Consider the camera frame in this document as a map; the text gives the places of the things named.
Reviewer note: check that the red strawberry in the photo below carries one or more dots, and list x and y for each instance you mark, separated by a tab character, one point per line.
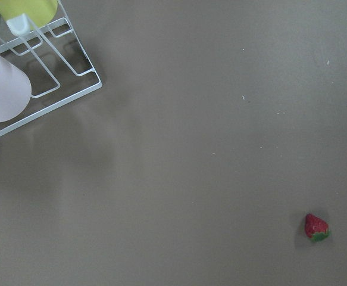
315	228

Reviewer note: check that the yellow cup on rack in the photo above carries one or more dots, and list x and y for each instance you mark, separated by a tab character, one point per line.
41	12

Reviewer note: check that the white wire cup rack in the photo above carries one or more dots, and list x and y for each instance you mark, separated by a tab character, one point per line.
59	68

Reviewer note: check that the pink cup on rack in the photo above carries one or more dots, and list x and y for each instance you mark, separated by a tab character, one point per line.
15	90

